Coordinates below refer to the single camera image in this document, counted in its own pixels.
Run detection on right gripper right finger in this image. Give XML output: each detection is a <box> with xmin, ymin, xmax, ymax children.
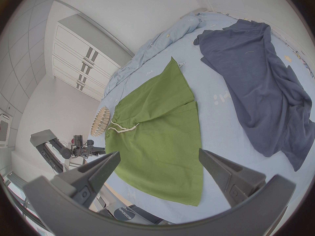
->
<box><xmin>198</xmin><ymin>148</ymin><xmax>267</xmax><ymax>209</ymax></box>

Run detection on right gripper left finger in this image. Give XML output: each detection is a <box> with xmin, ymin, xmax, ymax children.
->
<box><xmin>50</xmin><ymin>151</ymin><xmax>121</xmax><ymax>209</ymax></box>

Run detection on green shorts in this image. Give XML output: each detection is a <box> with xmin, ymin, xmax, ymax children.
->
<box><xmin>105</xmin><ymin>56</ymin><xmax>205</xmax><ymax>207</ymax></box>

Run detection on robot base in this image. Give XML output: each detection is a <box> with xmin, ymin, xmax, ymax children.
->
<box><xmin>95</xmin><ymin>192</ymin><xmax>176</xmax><ymax>227</ymax></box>

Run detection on round woven basket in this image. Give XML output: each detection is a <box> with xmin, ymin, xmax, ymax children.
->
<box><xmin>91</xmin><ymin>105</ymin><xmax>110</xmax><ymax>138</ymax></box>

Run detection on bed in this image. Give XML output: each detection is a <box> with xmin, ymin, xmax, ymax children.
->
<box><xmin>97</xmin><ymin>0</ymin><xmax>315</xmax><ymax>226</ymax></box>

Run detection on dark blue garment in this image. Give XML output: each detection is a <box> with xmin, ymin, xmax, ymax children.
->
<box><xmin>193</xmin><ymin>19</ymin><xmax>315</xmax><ymax>172</ymax></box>

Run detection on white chest of drawers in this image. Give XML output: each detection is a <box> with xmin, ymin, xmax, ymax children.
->
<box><xmin>63</xmin><ymin>154</ymin><xmax>88</xmax><ymax>168</ymax></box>

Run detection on window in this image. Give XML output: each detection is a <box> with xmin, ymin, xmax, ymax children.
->
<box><xmin>1</xmin><ymin>172</ymin><xmax>53</xmax><ymax>233</ymax></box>

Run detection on white air conditioner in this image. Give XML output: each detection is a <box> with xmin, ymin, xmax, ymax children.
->
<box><xmin>0</xmin><ymin>113</ymin><xmax>13</xmax><ymax>149</ymax></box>

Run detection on white wardrobe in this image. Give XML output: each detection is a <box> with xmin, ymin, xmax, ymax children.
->
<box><xmin>52</xmin><ymin>14</ymin><xmax>134</xmax><ymax>102</ymax></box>

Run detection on pale blue quilt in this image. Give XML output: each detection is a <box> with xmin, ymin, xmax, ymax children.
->
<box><xmin>103</xmin><ymin>12</ymin><xmax>210</xmax><ymax>98</ymax></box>

